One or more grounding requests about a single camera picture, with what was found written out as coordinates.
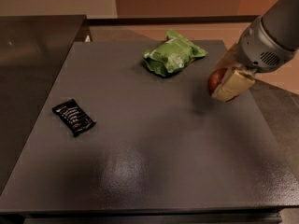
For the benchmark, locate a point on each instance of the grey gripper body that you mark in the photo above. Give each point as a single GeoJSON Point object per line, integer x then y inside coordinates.
{"type": "Point", "coordinates": [258, 48]}

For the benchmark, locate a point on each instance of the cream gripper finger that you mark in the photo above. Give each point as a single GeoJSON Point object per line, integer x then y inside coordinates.
{"type": "Point", "coordinates": [232, 84]}
{"type": "Point", "coordinates": [228, 61]}

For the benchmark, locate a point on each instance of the red apple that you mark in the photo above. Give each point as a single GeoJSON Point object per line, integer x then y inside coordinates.
{"type": "Point", "coordinates": [215, 79]}

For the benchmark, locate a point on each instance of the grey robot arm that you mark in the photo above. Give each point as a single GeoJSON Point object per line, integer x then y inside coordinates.
{"type": "Point", "coordinates": [281, 21]}

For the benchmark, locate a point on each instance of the green rice chip bag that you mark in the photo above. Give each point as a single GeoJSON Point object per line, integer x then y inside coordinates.
{"type": "Point", "coordinates": [173, 55]}

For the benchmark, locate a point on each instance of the black snack bar wrapper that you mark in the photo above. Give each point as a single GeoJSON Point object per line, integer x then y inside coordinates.
{"type": "Point", "coordinates": [74, 117]}

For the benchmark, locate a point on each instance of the dark side counter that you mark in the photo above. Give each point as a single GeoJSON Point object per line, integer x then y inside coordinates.
{"type": "Point", "coordinates": [32, 52]}

